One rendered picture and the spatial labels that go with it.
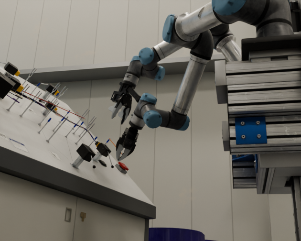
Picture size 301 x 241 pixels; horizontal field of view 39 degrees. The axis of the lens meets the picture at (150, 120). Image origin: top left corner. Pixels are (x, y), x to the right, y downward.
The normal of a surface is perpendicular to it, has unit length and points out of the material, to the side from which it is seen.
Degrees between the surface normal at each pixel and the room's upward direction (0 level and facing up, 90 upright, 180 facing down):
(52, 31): 90
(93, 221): 90
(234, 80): 90
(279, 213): 90
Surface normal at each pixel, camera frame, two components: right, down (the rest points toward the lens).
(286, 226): -0.20, -0.39
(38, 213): 0.86, -0.17
